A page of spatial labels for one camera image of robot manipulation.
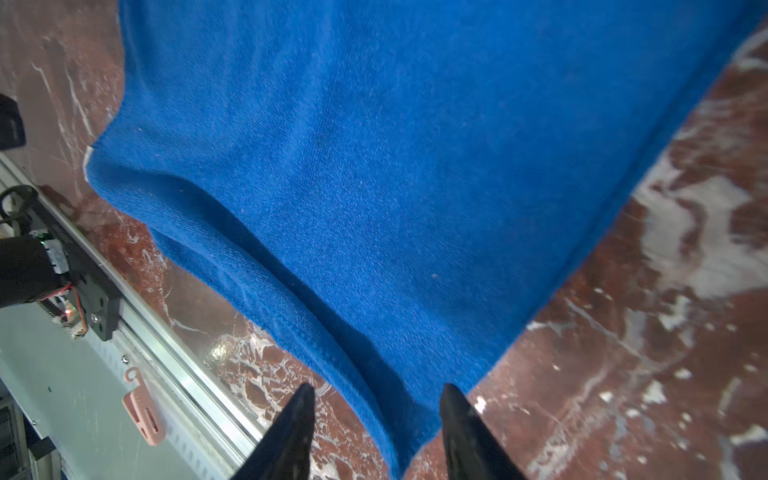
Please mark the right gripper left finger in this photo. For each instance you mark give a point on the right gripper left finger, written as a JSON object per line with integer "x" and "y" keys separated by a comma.
{"x": 284, "y": 451}

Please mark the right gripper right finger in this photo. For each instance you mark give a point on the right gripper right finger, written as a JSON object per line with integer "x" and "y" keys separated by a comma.
{"x": 471, "y": 451}

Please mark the blue towel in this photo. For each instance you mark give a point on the blue towel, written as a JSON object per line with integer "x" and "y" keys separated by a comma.
{"x": 393, "y": 189}

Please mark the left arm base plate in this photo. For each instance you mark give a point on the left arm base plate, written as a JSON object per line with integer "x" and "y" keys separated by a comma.
{"x": 91, "y": 301}

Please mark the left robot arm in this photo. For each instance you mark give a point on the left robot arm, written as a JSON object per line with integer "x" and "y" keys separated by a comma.
{"x": 28, "y": 274}

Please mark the pink clothespin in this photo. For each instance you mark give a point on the pink clothespin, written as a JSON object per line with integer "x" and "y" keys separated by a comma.
{"x": 142, "y": 409}

